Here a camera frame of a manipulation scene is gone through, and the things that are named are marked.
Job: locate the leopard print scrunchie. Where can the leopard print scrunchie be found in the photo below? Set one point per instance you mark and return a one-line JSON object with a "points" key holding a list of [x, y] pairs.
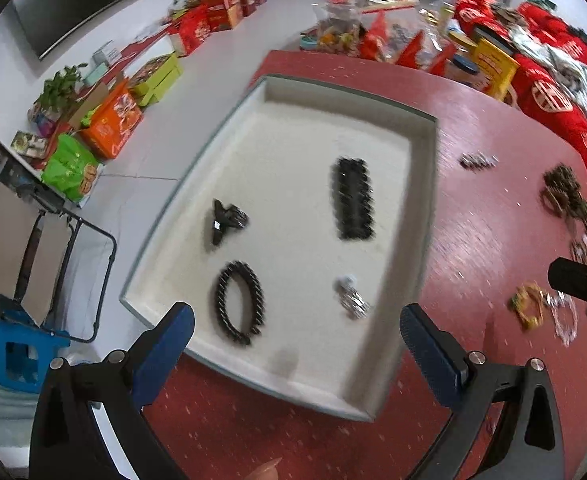
{"points": [[562, 193]]}

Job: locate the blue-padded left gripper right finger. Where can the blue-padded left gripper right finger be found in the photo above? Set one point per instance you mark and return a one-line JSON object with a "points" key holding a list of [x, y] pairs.
{"points": [[527, 442]]}

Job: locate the green yellow gift box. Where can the green yellow gift box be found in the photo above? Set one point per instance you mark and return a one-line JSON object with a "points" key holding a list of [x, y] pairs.
{"points": [[150, 83]]}

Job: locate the black folding cart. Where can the black folding cart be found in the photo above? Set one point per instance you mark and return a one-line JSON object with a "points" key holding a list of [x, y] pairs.
{"points": [[37, 242]]}

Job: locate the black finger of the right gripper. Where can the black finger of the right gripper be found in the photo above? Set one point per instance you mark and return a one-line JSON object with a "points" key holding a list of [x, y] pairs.
{"points": [[569, 277]]}

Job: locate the small silver charm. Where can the small silver charm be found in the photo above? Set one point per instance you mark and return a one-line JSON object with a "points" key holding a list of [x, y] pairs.
{"points": [[350, 298]]}

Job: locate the silver rhinestone barrette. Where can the silver rhinestone barrette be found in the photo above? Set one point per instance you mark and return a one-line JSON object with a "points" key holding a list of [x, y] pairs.
{"points": [[477, 161]]}

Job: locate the red gift box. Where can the red gift box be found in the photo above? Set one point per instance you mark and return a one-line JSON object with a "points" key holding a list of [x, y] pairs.
{"points": [[189, 31]]}

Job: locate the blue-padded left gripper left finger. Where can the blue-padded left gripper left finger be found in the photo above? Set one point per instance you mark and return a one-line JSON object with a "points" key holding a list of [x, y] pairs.
{"points": [[66, 442]]}

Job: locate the yellow snack bag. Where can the yellow snack bag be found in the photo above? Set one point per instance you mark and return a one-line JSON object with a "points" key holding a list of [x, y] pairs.
{"points": [[496, 70]]}

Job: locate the potted green plant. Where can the potted green plant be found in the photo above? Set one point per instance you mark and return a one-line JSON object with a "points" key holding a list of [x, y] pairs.
{"points": [[59, 91]]}

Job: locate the grey white clothes pile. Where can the grey white clothes pile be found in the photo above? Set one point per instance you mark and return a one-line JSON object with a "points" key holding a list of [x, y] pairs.
{"points": [[569, 74]]}

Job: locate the blue plastic stool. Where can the blue plastic stool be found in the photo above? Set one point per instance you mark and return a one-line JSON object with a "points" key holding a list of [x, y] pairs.
{"points": [[25, 355]]}

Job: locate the black rectangular hair clip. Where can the black rectangular hair clip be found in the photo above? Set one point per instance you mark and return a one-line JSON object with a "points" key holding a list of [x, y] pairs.
{"points": [[353, 202]]}

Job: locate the orange gift box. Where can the orange gift box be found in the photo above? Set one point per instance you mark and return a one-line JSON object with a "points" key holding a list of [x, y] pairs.
{"points": [[107, 128]]}

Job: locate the black claw hair clip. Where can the black claw hair clip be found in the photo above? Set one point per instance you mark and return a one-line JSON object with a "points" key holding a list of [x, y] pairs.
{"points": [[226, 218]]}

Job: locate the green snack bag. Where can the green snack bag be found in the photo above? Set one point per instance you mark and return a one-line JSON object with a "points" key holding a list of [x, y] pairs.
{"points": [[71, 169]]}

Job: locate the white jewelry tray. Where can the white jewelry tray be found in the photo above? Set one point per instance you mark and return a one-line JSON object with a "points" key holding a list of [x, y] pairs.
{"points": [[265, 301]]}

